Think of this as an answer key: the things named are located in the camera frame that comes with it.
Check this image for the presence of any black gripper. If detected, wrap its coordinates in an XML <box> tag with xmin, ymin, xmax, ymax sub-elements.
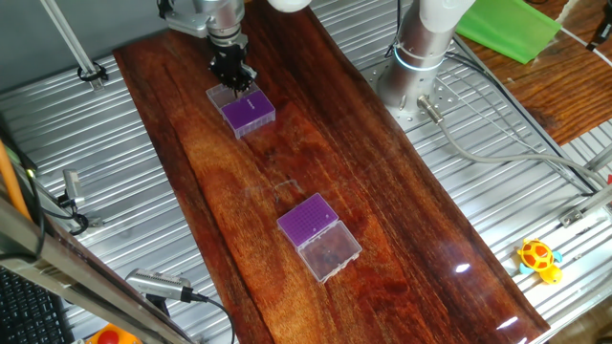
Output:
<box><xmin>208</xmin><ymin>41</ymin><xmax>258</xmax><ymax>93</ymax></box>

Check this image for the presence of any purple pipette tip box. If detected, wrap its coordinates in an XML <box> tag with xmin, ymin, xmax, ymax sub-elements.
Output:
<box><xmin>205</xmin><ymin>80</ymin><xmax>277</xmax><ymax>140</ymax></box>
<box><xmin>276</xmin><ymin>192</ymin><xmax>363</xmax><ymax>283</ymax></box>

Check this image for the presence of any dark wooden board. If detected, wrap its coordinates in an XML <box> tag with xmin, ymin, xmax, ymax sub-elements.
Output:
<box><xmin>113</xmin><ymin>0</ymin><xmax>551</xmax><ymax>344</ymax></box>

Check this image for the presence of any orange tube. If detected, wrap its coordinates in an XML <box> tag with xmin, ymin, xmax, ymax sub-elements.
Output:
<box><xmin>0</xmin><ymin>140</ymin><xmax>33</xmax><ymax>222</ymax></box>

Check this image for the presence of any green cloth flag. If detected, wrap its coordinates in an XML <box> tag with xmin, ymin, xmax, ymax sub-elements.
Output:
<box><xmin>453</xmin><ymin>0</ymin><xmax>612</xmax><ymax>69</ymax></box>

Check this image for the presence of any orange emergency stop button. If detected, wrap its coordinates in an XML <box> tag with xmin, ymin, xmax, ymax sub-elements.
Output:
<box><xmin>85</xmin><ymin>322</ymin><xmax>143</xmax><ymax>344</ymax></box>

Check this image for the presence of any black keyboard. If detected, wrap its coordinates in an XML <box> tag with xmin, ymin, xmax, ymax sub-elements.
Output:
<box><xmin>0</xmin><ymin>267</ymin><xmax>77</xmax><ymax>344</ymax></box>

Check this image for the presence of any yellow orange turtle toy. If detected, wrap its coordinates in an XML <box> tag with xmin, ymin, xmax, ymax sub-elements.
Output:
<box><xmin>515</xmin><ymin>237</ymin><xmax>564</xmax><ymax>286</ymax></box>

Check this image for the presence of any black handheld tool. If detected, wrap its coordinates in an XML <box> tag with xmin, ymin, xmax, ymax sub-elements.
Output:
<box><xmin>584</xmin><ymin>0</ymin><xmax>612</xmax><ymax>53</ymax></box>

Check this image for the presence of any black ring clamp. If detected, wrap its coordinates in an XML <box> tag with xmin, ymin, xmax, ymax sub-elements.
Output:
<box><xmin>77</xmin><ymin>60</ymin><xmax>110</xmax><ymax>83</ymax></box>
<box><xmin>56</xmin><ymin>195</ymin><xmax>91</xmax><ymax>237</ymax></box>

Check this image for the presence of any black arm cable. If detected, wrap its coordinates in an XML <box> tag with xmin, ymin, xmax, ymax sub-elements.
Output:
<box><xmin>391</xmin><ymin>0</ymin><xmax>405</xmax><ymax>58</ymax></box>

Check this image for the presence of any small grey camera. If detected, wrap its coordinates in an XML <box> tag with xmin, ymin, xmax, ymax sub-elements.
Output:
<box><xmin>61</xmin><ymin>169</ymin><xmax>87</xmax><ymax>207</ymax></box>

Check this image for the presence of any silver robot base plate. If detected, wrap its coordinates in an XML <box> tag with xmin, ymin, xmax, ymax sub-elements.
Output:
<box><xmin>361</xmin><ymin>56</ymin><xmax>463</xmax><ymax>133</ymax></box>

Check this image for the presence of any silver ribbed camera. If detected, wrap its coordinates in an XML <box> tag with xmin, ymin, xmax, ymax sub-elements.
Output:
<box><xmin>124</xmin><ymin>268</ymin><xmax>195</xmax><ymax>303</ymax></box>

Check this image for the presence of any black camera stand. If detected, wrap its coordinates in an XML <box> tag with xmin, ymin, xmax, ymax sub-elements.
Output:
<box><xmin>144</xmin><ymin>293</ymin><xmax>172</xmax><ymax>317</ymax></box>

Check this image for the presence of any black camera cable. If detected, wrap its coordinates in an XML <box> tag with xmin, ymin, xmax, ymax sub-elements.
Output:
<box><xmin>184</xmin><ymin>289</ymin><xmax>236</xmax><ymax>344</ymax></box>

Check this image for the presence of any large aluminium frame beam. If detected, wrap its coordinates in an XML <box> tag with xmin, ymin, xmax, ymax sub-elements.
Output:
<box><xmin>0</xmin><ymin>195</ymin><xmax>195</xmax><ymax>344</ymax></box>

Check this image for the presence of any grey cable with metal connector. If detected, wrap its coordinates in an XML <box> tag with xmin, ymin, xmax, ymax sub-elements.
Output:
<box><xmin>416</xmin><ymin>94</ymin><xmax>612</xmax><ymax>190</ymax></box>

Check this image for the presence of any aluminium strut with bracket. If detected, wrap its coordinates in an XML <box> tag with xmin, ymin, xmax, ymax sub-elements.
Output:
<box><xmin>558</xmin><ymin>183</ymin><xmax>612</xmax><ymax>228</ymax></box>

